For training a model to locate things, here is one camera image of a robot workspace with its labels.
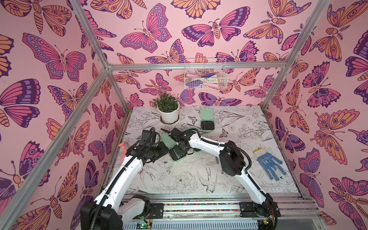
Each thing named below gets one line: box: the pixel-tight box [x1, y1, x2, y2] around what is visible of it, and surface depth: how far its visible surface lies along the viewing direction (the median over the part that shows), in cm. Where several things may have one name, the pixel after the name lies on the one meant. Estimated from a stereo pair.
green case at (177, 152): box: [161, 132, 188, 161], surface depth 94 cm
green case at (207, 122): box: [200, 107, 216, 133], surface depth 114 cm
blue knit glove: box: [252, 147, 287, 182], surface depth 92 cm
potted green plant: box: [153, 92, 180, 125], surface depth 103 cm
